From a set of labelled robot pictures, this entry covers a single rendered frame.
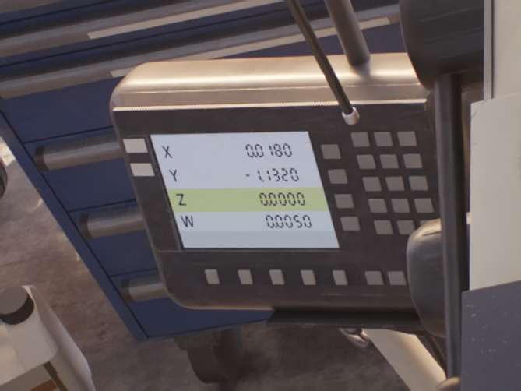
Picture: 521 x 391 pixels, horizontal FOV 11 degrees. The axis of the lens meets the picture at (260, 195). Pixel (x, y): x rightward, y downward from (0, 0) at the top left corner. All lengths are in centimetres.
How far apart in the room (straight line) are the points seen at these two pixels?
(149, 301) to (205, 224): 134
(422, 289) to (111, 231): 210
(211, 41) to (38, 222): 107
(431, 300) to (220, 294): 94
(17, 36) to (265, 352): 79
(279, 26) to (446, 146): 183
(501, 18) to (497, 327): 23
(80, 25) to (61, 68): 9
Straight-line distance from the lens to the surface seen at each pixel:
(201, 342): 377
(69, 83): 333
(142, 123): 230
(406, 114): 218
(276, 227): 230
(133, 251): 359
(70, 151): 343
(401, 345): 246
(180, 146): 230
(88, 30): 325
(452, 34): 141
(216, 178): 230
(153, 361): 395
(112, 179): 349
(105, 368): 398
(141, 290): 362
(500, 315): 117
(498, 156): 125
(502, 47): 133
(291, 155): 225
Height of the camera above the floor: 276
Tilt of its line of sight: 42 degrees down
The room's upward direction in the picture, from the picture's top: 30 degrees counter-clockwise
